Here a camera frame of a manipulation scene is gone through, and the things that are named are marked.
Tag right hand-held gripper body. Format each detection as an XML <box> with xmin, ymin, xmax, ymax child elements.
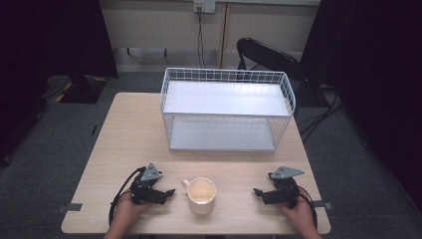
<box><xmin>267</xmin><ymin>165</ymin><xmax>306</xmax><ymax>210</ymax></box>

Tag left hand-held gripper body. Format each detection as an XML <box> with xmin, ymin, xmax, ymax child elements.
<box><xmin>129</xmin><ymin>161</ymin><xmax>168</xmax><ymax>206</ymax></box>

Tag white cup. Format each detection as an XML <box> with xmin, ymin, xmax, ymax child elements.
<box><xmin>181</xmin><ymin>176</ymin><xmax>218</xmax><ymax>216</ymax></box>

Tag white wire shelf rack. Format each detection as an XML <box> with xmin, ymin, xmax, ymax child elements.
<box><xmin>159</xmin><ymin>67</ymin><xmax>297</xmax><ymax>153</ymax></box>

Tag person's right hand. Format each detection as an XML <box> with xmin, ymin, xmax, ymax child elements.
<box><xmin>281</xmin><ymin>195</ymin><xmax>317</xmax><ymax>233</ymax></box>

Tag person's left hand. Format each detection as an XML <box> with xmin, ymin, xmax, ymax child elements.
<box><xmin>111</xmin><ymin>191</ymin><xmax>153</xmax><ymax>231</ymax></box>

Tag grey tape strip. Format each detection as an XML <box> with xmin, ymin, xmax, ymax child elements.
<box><xmin>56</xmin><ymin>202</ymin><xmax>84</xmax><ymax>214</ymax></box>
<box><xmin>313</xmin><ymin>200</ymin><xmax>333</xmax><ymax>211</ymax></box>

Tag black stand base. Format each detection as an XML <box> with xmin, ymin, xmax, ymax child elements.
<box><xmin>41</xmin><ymin>74</ymin><xmax>109</xmax><ymax>105</ymax></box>

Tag black chair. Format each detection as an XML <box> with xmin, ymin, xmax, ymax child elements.
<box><xmin>236</xmin><ymin>37</ymin><xmax>306</xmax><ymax>84</ymax></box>

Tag black curtain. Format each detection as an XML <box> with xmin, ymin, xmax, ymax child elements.
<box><xmin>299</xmin><ymin>0</ymin><xmax>422</xmax><ymax>203</ymax></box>
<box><xmin>0</xmin><ymin>0</ymin><xmax>119</xmax><ymax>167</ymax></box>

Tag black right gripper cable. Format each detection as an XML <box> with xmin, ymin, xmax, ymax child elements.
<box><xmin>296</xmin><ymin>185</ymin><xmax>318</xmax><ymax>230</ymax></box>

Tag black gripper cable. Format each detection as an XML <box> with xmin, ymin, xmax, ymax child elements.
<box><xmin>296</xmin><ymin>185</ymin><xmax>318</xmax><ymax>230</ymax></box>
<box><xmin>107</xmin><ymin>165</ymin><xmax>147</xmax><ymax>229</ymax></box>

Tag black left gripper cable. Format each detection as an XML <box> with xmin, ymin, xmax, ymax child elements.
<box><xmin>107</xmin><ymin>165</ymin><xmax>147</xmax><ymax>229</ymax></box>

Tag black floor cables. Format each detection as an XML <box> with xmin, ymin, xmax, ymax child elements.
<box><xmin>296</xmin><ymin>75</ymin><xmax>346</xmax><ymax>144</ymax></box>

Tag black wall socket cable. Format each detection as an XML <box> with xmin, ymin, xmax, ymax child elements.
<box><xmin>196</xmin><ymin>7</ymin><xmax>207</xmax><ymax>70</ymax></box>

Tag white wall socket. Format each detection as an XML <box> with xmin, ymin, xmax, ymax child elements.
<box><xmin>193</xmin><ymin>0</ymin><xmax>217</xmax><ymax>15</ymax></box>

